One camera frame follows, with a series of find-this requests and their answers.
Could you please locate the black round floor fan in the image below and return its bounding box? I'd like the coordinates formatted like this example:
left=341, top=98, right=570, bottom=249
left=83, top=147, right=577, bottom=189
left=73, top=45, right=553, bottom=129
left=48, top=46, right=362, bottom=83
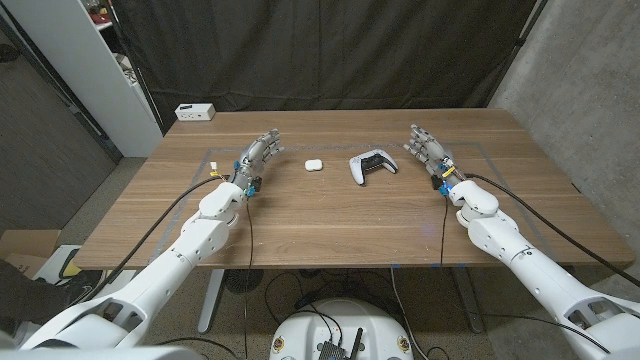
left=223, top=268, right=265, bottom=295

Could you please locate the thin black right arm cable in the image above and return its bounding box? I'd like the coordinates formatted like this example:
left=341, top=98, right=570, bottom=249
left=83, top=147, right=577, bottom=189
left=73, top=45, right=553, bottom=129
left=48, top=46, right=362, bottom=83
left=438, top=194, right=450, bottom=271

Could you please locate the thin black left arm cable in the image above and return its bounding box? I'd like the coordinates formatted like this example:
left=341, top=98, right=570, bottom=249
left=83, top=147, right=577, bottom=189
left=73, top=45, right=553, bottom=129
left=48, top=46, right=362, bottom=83
left=242, top=195, right=255, bottom=360

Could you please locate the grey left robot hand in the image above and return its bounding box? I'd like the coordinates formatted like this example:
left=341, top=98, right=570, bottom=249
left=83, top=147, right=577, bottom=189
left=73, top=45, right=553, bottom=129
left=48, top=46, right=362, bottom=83
left=230, top=128, right=285, bottom=197

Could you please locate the grey floor cable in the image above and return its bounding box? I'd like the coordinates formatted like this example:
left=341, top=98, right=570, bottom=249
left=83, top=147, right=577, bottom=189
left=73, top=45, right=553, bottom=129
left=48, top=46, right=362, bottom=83
left=389, top=266, right=430, bottom=360

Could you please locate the grey table leg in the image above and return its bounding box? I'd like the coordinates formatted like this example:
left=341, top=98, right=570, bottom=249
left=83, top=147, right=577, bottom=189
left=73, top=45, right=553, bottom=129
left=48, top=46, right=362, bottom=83
left=449, top=267, right=485, bottom=335
left=197, top=268, right=226, bottom=335

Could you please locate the white black game controller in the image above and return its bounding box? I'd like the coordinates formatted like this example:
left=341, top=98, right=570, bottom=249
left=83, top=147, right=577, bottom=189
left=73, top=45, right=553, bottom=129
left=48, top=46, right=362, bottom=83
left=348, top=148, right=400, bottom=187

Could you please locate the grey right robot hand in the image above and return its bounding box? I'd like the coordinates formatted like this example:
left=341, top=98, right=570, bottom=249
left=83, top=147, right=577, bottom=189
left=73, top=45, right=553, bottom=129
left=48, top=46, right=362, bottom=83
left=402, top=123, right=469, bottom=197

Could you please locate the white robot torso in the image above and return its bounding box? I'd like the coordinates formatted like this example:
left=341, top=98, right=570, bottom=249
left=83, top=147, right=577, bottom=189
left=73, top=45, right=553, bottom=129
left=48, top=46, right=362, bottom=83
left=268, top=298, right=415, bottom=360

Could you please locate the black backdrop stand pole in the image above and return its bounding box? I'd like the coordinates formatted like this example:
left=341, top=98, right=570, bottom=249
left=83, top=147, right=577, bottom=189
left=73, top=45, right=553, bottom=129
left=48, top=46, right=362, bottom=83
left=486, top=0, right=550, bottom=109

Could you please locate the white power strip box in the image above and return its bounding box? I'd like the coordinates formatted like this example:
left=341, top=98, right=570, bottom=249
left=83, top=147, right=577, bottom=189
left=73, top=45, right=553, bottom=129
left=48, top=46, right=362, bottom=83
left=174, top=103, right=217, bottom=122

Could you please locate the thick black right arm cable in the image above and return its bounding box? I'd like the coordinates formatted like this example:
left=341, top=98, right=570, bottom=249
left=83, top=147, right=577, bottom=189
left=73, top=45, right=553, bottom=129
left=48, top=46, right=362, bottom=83
left=463, top=172, right=640, bottom=289

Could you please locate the brown cardboard box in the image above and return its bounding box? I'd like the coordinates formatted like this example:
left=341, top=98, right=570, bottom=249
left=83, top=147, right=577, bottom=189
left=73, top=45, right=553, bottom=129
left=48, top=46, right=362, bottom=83
left=0, top=228, right=62, bottom=279

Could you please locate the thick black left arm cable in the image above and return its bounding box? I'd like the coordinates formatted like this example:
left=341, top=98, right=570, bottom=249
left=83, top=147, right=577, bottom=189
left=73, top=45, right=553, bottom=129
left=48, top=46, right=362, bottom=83
left=92, top=173, right=232, bottom=301

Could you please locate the black backdrop curtain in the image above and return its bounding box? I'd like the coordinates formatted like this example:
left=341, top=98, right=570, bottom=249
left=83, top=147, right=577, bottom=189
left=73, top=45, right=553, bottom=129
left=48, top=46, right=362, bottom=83
left=110, top=0, right=539, bottom=134

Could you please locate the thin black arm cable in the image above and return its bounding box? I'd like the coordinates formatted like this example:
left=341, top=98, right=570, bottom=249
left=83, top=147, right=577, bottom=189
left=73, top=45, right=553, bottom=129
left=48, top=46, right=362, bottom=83
left=242, top=195, right=255, bottom=360
left=438, top=194, right=450, bottom=271

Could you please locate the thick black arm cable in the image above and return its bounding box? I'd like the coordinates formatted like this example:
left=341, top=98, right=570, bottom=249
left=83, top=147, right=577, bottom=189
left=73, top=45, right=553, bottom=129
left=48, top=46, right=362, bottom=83
left=92, top=173, right=232, bottom=301
left=463, top=172, right=640, bottom=289

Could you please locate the black antenna module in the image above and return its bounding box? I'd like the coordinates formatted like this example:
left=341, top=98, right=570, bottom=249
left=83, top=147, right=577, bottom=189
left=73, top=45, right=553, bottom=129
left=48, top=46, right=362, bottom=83
left=316, top=327, right=365, bottom=360

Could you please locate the dark trouser leg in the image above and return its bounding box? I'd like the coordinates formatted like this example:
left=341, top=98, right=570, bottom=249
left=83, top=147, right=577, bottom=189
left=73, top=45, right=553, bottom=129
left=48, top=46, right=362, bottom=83
left=0, top=259, right=69, bottom=324

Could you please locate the white cabinet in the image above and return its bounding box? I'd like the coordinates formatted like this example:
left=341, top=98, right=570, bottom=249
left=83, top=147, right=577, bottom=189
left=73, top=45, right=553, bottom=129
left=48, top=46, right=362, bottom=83
left=2, top=0, right=165, bottom=159

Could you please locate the white floor platform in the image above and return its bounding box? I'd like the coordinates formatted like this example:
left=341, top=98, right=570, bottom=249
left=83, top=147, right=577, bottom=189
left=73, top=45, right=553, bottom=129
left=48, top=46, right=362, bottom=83
left=32, top=243, right=82, bottom=287

